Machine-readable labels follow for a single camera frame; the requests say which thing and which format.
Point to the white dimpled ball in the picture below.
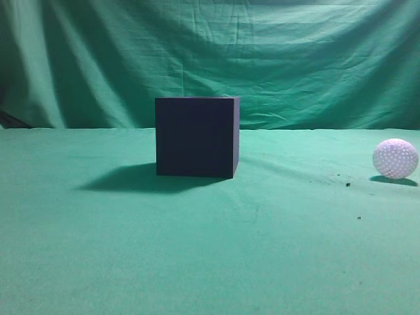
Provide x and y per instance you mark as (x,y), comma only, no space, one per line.
(395,158)

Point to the dark blue cube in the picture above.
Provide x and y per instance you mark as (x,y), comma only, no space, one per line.
(197,136)

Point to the green table cloth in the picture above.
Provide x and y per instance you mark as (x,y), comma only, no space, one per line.
(306,226)

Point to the green backdrop cloth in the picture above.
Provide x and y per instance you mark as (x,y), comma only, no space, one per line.
(294,64)

